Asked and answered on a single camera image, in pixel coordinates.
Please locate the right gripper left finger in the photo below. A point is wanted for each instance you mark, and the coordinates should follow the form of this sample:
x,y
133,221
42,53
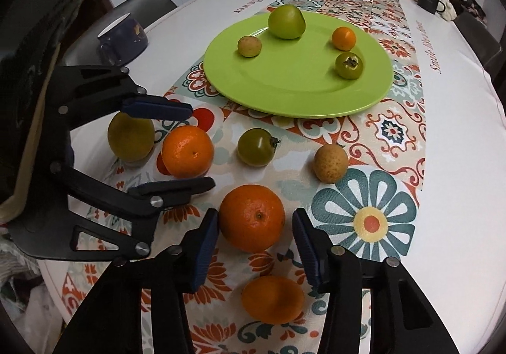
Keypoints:
x,y
178,270

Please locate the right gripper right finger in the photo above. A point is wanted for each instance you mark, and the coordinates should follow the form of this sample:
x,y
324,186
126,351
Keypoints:
x,y
337,272

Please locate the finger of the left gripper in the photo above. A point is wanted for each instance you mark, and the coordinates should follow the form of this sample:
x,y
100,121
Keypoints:
x,y
141,204
96,91

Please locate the orange tangerine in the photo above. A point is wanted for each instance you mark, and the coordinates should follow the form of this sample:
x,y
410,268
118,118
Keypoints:
x,y
187,152

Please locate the large orange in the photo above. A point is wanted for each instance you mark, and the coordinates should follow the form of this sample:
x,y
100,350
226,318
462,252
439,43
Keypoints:
x,y
252,218

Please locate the small green tomato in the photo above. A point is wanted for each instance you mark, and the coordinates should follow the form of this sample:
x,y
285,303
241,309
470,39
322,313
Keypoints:
x,y
256,147

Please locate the brown round longan fruit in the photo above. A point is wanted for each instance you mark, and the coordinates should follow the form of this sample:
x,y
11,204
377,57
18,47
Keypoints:
x,y
249,46

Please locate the green apple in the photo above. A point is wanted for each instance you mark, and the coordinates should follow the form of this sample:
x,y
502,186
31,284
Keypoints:
x,y
287,22

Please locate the small green persimmon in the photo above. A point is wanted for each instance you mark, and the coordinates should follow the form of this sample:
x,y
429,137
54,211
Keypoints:
x,y
349,66

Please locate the small orange mandarin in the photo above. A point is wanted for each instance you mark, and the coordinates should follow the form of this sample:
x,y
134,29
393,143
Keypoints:
x,y
344,39

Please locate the dark blue mug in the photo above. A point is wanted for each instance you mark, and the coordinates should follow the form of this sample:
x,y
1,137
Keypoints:
x,y
122,41

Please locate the flat orange fruit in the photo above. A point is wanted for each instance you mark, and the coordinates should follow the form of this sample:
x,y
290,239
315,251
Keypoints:
x,y
273,299

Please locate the patterned floral table runner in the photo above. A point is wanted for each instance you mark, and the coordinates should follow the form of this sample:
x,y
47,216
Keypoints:
x,y
372,211

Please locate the grey chair near mug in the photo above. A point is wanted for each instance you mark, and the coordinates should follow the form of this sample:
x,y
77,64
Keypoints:
x,y
84,51

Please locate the lime green plate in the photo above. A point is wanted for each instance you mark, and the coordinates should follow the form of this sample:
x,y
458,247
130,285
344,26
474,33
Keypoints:
x,y
297,78

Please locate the grey chair right far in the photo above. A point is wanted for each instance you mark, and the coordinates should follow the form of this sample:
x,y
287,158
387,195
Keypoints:
x,y
485,46

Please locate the white crumpled cloth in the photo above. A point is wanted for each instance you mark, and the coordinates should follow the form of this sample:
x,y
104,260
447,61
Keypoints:
x,y
450,13

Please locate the black mug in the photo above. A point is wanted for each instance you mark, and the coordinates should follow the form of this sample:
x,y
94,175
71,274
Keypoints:
x,y
432,6

